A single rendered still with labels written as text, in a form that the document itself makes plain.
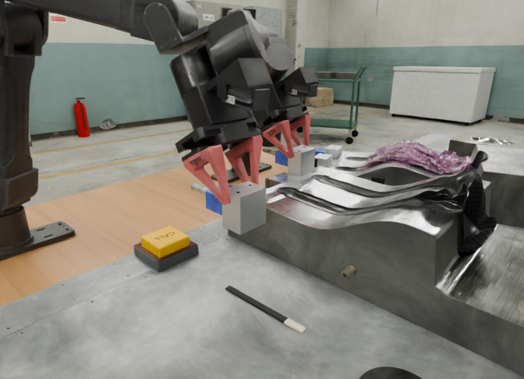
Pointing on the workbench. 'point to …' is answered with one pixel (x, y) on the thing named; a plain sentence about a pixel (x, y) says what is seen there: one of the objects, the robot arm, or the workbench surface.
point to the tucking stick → (267, 309)
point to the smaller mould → (465, 146)
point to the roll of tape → (388, 373)
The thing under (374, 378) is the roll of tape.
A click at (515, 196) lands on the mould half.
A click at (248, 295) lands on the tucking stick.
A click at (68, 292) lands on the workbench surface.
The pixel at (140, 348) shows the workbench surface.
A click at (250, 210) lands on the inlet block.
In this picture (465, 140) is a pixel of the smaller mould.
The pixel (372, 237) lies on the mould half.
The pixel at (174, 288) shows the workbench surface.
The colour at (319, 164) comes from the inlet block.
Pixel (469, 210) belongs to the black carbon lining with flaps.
